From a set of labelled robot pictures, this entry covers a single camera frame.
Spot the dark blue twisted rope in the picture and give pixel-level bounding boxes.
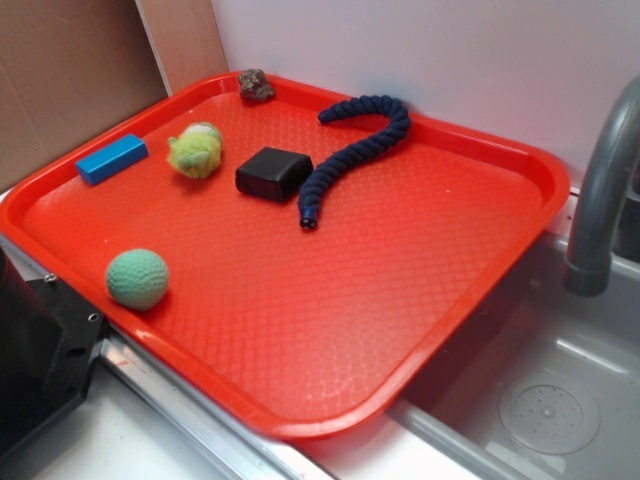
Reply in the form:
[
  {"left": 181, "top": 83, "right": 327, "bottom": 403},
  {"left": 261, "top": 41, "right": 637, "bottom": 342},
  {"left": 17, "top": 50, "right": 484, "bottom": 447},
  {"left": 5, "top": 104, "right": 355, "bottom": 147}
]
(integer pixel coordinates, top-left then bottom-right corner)
[{"left": 296, "top": 95, "right": 413, "bottom": 233}]

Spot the red plastic tray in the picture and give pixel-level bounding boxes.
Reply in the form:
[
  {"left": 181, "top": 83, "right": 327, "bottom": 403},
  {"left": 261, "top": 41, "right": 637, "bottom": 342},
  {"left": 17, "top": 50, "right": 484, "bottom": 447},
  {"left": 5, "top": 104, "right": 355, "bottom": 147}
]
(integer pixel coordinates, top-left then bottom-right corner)
[{"left": 1, "top": 73, "right": 570, "bottom": 439}]

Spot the black rectangular block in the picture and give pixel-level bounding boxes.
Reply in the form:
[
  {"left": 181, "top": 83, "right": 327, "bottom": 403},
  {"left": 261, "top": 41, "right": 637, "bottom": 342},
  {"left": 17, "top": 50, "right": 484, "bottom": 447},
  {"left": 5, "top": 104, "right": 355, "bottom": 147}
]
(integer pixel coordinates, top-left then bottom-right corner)
[{"left": 235, "top": 147, "right": 313, "bottom": 203}]

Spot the yellow green plush toy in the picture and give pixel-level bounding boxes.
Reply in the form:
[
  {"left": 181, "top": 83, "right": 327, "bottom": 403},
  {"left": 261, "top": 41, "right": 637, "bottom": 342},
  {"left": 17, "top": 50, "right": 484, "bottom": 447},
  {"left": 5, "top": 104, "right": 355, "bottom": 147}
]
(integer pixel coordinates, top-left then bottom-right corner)
[{"left": 167, "top": 122, "right": 223, "bottom": 179}]

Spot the brown rough rock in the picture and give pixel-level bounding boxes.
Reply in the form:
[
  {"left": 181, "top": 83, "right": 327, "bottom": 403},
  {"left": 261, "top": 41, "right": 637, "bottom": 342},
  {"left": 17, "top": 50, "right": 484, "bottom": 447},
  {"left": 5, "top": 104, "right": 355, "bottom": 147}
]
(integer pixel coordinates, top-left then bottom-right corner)
[{"left": 237, "top": 69, "right": 275, "bottom": 102}]

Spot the green dimpled ball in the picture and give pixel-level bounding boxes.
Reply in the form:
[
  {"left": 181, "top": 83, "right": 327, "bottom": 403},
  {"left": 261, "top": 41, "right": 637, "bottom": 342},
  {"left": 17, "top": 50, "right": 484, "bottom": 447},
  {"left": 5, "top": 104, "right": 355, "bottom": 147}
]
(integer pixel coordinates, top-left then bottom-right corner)
[{"left": 106, "top": 249, "right": 169, "bottom": 311}]

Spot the blue rectangular block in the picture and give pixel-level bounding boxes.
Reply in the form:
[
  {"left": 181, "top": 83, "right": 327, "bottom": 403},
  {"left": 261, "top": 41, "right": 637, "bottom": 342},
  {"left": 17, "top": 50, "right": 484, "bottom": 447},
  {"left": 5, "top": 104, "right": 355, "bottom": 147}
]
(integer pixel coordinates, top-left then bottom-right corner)
[{"left": 75, "top": 134, "right": 149, "bottom": 186}]

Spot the grey toy sink basin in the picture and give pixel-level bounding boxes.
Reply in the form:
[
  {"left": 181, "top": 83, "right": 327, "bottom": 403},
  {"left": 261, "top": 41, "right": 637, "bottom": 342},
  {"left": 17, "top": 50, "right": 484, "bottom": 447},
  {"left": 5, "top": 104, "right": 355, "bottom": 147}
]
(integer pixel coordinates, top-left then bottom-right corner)
[{"left": 302, "top": 197, "right": 639, "bottom": 479}]

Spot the grey toy faucet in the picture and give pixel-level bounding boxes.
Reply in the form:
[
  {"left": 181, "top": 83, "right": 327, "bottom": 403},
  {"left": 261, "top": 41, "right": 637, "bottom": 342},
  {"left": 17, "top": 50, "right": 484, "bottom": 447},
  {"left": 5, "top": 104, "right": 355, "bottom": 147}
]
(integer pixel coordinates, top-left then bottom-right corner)
[{"left": 563, "top": 78, "right": 639, "bottom": 297}]

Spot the brown cardboard panel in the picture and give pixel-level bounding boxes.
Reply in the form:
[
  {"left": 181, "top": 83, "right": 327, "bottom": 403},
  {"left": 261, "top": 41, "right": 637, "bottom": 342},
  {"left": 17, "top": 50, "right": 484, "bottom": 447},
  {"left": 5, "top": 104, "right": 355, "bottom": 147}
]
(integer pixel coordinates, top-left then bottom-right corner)
[{"left": 1, "top": 1, "right": 228, "bottom": 191}]

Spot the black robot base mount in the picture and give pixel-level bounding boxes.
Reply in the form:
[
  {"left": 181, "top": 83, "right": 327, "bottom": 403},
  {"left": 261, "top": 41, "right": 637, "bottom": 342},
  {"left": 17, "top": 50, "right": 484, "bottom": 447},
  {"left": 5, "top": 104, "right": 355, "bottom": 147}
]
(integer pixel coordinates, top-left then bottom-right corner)
[{"left": 1, "top": 253, "right": 106, "bottom": 461}]

